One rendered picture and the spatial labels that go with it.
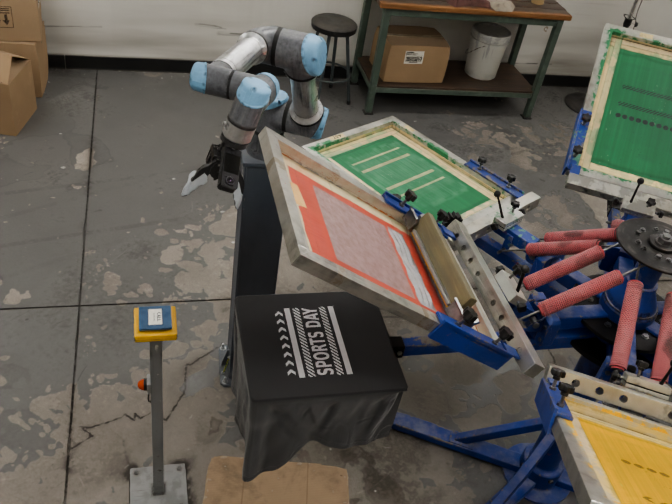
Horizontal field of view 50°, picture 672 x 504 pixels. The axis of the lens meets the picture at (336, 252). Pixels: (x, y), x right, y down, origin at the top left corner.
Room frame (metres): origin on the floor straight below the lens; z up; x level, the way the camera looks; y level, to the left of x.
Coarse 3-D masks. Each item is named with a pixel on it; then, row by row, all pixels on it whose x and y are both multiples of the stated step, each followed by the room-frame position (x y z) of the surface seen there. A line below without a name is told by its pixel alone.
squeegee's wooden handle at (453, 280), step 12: (432, 216) 1.92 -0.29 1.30; (420, 228) 1.88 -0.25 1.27; (432, 228) 1.85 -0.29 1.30; (432, 240) 1.81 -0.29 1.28; (444, 240) 1.80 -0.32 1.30; (432, 252) 1.77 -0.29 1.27; (444, 252) 1.74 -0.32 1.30; (444, 264) 1.70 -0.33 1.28; (456, 264) 1.69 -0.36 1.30; (444, 276) 1.66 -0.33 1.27; (456, 276) 1.64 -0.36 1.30; (444, 288) 1.62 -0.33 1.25; (456, 288) 1.60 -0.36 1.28; (468, 288) 1.59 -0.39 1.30; (468, 300) 1.54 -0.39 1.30
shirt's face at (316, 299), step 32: (256, 320) 1.65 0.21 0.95; (352, 320) 1.74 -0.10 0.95; (256, 352) 1.52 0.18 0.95; (352, 352) 1.59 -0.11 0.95; (384, 352) 1.62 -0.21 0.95; (256, 384) 1.39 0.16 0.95; (288, 384) 1.42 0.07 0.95; (320, 384) 1.44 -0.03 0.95; (352, 384) 1.46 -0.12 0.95; (384, 384) 1.48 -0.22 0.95
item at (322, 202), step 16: (304, 176) 1.78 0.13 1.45; (304, 192) 1.68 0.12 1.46; (320, 192) 1.75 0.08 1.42; (304, 208) 1.59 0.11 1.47; (320, 208) 1.65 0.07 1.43; (336, 208) 1.73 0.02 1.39; (352, 208) 1.80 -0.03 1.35; (336, 224) 1.63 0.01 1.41; (352, 224) 1.70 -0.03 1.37; (368, 224) 1.77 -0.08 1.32; (384, 224) 1.86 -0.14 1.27; (368, 240) 1.67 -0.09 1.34; (384, 240) 1.75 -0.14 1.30; (400, 256) 1.72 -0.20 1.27; (416, 256) 1.80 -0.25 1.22
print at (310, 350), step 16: (288, 320) 1.68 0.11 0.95; (304, 320) 1.69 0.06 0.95; (320, 320) 1.71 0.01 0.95; (336, 320) 1.72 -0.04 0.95; (288, 336) 1.61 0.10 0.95; (304, 336) 1.62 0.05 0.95; (320, 336) 1.64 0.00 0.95; (336, 336) 1.65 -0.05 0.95; (288, 352) 1.54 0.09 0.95; (304, 352) 1.55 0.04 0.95; (320, 352) 1.57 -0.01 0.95; (336, 352) 1.58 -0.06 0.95; (288, 368) 1.48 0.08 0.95; (304, 368) 1.49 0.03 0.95; (320, 368) 1.50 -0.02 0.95; (336, 368) 1.51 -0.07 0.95; (352, 368) 1.53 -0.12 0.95
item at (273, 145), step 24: (264, 144) 1.76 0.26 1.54; (288, 144) 1.83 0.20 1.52; (312, 168) 1.85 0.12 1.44; (288, 192) 1.54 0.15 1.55; (360, 192) 1.90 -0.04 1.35; (288, 216) 1.43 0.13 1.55; (288, 240) 1.35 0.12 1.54; (312, 264) 1.29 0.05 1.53; (336, 264) 1.35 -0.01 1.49; (360, 288) 1.34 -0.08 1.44; (384, 288) 1.40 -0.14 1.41; (408, 312) 1.39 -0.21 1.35; (432, 312) 1.45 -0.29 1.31; (480, 312) 1.66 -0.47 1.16
